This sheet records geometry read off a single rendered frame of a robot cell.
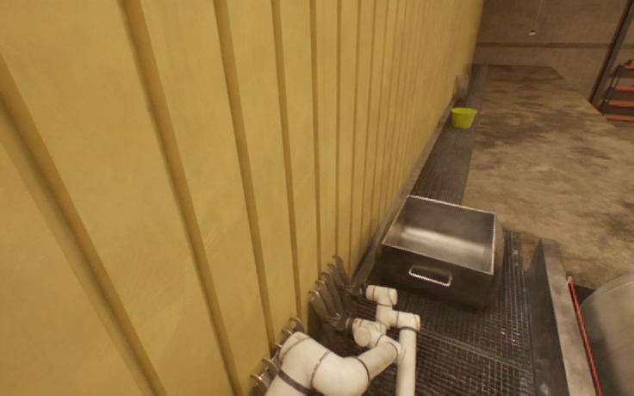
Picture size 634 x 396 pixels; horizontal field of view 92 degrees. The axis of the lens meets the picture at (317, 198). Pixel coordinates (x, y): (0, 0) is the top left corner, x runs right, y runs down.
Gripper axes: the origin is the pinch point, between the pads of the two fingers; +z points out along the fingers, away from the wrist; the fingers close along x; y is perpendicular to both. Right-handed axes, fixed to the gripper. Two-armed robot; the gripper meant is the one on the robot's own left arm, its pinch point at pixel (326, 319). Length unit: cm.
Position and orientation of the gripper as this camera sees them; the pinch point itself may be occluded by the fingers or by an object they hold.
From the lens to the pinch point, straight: 189.6
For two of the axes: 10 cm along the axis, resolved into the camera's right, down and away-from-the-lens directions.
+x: -4.5, 4.6, -7.7
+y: -2.2, -8.9, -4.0
